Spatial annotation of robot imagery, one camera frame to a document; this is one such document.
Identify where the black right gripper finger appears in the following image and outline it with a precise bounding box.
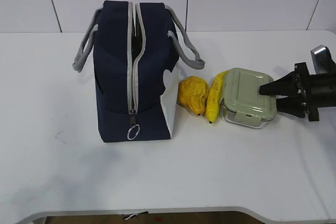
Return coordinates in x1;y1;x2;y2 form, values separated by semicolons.
277;97;304;118
259;71;298;96

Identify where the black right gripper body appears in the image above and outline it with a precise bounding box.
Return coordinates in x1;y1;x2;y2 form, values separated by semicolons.
295;62;335;122

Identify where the green lid glass lunchbox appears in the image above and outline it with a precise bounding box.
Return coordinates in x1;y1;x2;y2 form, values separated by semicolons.
220;68;277;129

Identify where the yellow banana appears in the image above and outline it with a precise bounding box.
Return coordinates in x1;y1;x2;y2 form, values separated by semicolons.
205;70;229;124

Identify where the yellow pear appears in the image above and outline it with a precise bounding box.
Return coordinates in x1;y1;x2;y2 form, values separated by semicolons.
177;76;209;116

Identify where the navy blue lunch bag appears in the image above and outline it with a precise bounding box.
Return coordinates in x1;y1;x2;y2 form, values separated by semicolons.
72;1;205;143

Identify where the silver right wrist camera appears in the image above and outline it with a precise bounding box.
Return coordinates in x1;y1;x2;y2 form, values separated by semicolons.
310;45;335;74

